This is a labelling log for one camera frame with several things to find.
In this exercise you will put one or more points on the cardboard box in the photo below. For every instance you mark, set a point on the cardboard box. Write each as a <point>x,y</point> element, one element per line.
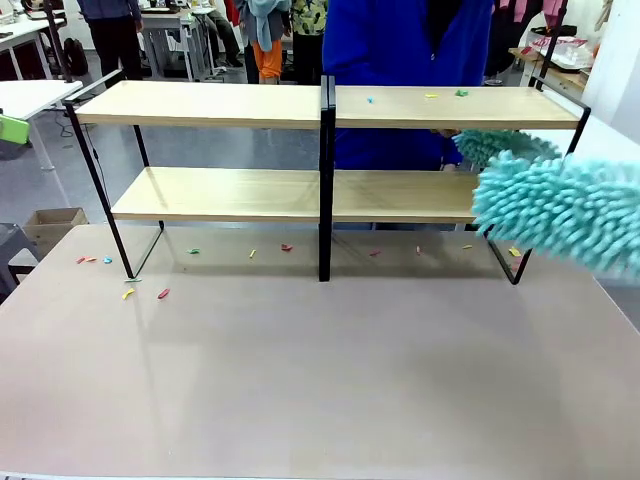
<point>50,227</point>

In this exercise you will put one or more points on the small teal chenille duster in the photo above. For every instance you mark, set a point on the small teal chenille duster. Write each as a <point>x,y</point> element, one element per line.
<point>500,142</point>

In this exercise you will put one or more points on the person in yellow patterned shirt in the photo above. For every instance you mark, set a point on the person in yellow patterned shirt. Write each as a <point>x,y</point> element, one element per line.
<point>307,30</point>

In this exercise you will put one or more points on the pink hanging clothes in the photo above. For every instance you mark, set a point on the pink hanging clothes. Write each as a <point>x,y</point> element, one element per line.
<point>525,12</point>

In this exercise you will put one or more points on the person's left hand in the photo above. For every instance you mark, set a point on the person's left hand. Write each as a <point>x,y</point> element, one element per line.
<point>445,132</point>

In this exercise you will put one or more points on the large teal chenille duster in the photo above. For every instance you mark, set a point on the large teal chenille duster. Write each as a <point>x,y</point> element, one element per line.
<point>565,210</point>

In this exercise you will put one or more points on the person in dark clothes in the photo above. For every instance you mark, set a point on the person in dark clothes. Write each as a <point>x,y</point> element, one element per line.
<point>112,35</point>

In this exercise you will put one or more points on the black stand pole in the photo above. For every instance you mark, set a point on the black stand pole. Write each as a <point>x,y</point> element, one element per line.
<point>552,35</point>

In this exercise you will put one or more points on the person in blue sweater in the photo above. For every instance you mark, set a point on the person in blue sweater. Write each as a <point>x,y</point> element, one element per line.
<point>380,45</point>

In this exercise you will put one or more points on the grey desk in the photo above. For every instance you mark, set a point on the grey desk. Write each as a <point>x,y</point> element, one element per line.
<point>170,25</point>

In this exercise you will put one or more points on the green box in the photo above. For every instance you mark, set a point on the green box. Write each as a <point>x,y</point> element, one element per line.
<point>12,129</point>

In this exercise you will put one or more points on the white table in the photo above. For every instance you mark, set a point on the white table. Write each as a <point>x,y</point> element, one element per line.
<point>25,97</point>

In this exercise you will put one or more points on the grey stool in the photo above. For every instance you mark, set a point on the grey stool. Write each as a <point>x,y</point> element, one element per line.
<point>12,250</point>

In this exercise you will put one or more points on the wooden shelf unit black frame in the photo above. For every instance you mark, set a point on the wooden shelf unit black frame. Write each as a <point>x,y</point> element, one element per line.
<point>200,102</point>
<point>400,197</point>

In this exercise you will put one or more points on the wooden side table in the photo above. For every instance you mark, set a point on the wooden side table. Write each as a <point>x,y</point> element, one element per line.
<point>560,70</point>

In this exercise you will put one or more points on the person in orange shorts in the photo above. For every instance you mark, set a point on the person in orange shorts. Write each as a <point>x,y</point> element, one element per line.
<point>267,50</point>

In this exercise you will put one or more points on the black backpack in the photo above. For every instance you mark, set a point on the black backpack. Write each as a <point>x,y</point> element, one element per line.
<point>76,56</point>

